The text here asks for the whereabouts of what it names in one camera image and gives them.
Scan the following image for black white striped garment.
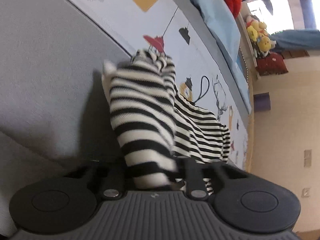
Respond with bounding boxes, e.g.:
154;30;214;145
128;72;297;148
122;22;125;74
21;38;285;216
101;49;231;190

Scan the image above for grey printed bed sheet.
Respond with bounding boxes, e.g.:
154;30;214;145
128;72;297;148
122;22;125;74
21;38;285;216
1;0;248;237

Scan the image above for purple box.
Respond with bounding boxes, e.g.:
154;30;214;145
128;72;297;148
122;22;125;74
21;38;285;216
253;93;271;112

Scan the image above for red spotted cushion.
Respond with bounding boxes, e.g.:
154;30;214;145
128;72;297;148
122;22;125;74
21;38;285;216
256;52;289;76

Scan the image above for light blue blanket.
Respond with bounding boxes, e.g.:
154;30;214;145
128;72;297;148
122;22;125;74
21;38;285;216
190;0;252;113

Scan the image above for yellow plush toys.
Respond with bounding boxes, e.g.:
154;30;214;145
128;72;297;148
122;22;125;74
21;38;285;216
246;15;277;59

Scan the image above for blue curtain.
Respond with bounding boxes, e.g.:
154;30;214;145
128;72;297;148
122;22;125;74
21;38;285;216
269;29;320;51

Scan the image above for window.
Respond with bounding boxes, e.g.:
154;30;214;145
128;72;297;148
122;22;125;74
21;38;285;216
246;0;319;34

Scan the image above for lower wall socket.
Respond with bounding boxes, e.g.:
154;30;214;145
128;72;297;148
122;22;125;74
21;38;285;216
302;187;311;198

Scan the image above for wall socket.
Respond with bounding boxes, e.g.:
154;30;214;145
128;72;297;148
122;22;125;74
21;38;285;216
302;187;311;198
304;150;312;167

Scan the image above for wooden bed frame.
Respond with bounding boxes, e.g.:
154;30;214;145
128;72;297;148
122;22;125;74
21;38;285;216
236;14;257;172

